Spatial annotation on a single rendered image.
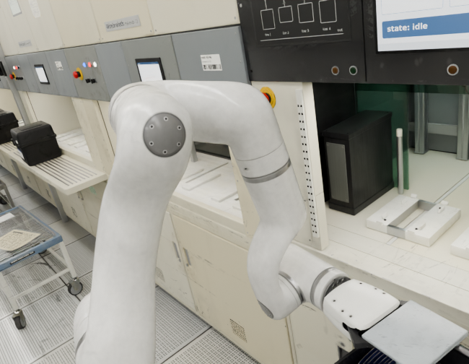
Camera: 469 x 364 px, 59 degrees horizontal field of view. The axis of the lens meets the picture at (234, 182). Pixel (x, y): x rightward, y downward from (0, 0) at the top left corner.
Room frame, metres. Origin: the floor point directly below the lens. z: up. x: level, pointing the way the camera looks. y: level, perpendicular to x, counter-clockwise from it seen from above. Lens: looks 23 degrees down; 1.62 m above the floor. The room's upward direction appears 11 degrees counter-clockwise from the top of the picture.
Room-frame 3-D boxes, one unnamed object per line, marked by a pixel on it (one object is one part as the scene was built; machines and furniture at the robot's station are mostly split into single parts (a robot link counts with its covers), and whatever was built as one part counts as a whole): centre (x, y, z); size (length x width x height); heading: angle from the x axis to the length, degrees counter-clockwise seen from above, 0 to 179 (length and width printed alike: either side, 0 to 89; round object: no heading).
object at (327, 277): (0.63, -0.14, 1.09); 0.09 x 0.03 x 0.08; 118
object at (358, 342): (0.52, -0.16, 1.09); 0.08 x 0.06 x 0.01; 148
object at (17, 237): (2.48, 1.51, 0.47); 0.31 x 0.23 x 0.02; 58
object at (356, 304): (0.57, -0.17, 1.09); 0.11 x 0.10 x 0.07; 28
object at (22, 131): (3.11, 1.43, 0.93); 0.30 x 0.28 x 0.26; 33
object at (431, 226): (1.14, -0.54, 0.89); 0.22 x 0.21 x 0.04; 126
